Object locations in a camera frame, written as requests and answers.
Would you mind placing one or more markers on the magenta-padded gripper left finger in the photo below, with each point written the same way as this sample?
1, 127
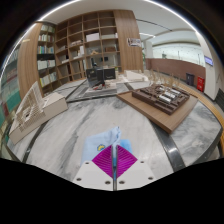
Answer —
96, 176

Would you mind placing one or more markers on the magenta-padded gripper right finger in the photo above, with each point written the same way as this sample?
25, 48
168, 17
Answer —
136, 175

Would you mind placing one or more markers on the light blue cartoon-print towel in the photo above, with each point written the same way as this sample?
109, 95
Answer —
100, 141

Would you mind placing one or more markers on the brown building model on wooden board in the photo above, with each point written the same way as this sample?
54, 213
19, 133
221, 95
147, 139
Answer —
160, 101

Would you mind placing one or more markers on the cream slatted architectural model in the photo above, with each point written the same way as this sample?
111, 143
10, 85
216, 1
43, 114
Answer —
36, 111

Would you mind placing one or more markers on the black box model on grey base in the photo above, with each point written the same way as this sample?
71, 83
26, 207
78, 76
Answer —
100, 80

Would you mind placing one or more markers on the small white building model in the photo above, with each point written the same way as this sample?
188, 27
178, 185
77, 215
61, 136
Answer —
135, 76

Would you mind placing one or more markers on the dark bin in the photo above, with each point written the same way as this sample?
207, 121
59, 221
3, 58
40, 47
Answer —
190, 80

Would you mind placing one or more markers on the red cabinet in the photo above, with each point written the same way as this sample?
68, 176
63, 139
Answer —
200, 84

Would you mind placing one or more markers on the glass-fronted shelf unit with books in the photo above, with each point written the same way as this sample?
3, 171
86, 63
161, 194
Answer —
10, 93

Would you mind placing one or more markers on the dark shelf unit with books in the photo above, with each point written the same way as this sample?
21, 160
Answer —
46, 60

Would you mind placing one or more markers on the wooden cubby shelf unit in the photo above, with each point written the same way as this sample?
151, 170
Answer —
88, 43

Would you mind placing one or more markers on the white wall sign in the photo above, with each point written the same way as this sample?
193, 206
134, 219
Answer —
134, 42

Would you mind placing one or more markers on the wall-mounted screen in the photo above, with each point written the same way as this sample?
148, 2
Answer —
208, 60

